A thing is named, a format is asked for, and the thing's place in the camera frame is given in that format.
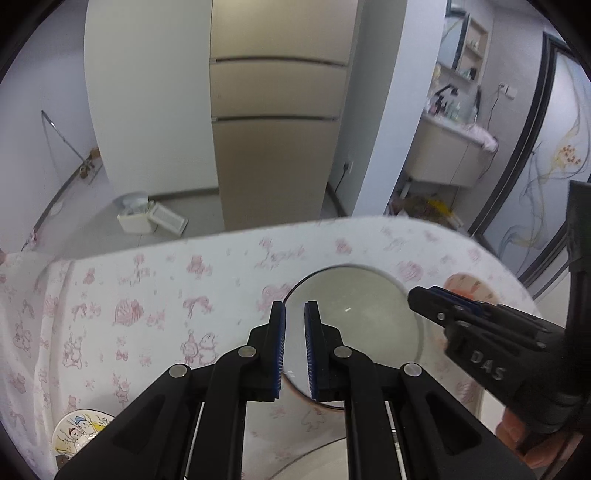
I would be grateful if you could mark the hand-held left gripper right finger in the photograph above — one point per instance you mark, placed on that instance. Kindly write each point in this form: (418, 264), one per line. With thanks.
(310, 350)

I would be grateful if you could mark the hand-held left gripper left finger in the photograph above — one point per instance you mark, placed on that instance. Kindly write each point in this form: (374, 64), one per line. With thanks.
(279, 350)

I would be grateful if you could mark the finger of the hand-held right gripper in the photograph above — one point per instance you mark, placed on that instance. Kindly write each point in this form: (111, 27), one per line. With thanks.
(427, 304)
(480, 307)

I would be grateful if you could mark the pink patterned bowl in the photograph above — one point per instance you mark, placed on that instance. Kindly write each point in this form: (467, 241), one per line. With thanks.
(466, 284)

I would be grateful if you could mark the cartoon print white plate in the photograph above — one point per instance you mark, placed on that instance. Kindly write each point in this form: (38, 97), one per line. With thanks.
(69, 438)

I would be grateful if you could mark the person's right hand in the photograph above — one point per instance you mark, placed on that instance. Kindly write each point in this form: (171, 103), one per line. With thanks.
(510, 434)

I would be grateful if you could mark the yellow brown clutter pile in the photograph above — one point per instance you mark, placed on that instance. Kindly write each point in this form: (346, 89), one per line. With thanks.
(429, 205)

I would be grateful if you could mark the large white plate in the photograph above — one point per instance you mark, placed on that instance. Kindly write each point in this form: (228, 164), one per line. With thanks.
(295, 461)

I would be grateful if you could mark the pink floral white tablecloth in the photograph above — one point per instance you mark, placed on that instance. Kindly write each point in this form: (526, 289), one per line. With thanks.
(161, 277)

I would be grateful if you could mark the beige vanity cabinet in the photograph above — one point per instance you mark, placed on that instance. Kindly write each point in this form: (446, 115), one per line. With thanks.
(443, 152)

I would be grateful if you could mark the painted frosted glass door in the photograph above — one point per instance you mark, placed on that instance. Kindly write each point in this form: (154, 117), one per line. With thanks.
(554, 161)

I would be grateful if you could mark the pink towel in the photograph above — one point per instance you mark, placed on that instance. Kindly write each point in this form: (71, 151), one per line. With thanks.
(485, 136)

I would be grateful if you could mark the white slatted panel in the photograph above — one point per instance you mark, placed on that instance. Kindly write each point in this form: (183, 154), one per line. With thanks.
(168, 219)

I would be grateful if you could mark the beige tall cabinet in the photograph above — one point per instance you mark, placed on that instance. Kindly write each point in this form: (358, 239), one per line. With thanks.
(277, 161)

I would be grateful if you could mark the group of toiletry bottles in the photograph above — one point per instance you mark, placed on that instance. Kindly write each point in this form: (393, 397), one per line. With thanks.
(443, 110)

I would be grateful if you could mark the black faucet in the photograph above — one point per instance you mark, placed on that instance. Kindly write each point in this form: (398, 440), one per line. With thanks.
(445, 90)

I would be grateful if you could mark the mirror cabinet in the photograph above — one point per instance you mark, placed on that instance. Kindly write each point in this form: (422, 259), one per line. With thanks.
(452, 37)

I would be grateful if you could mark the brown wooden item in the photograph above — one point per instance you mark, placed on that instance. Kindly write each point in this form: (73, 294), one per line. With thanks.
(87, 161)

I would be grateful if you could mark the thin metal rod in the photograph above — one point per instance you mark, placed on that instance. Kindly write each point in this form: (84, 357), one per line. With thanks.
(62, 136)

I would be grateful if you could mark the wall niche shelf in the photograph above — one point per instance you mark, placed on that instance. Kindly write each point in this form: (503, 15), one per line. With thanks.
(473, 50)

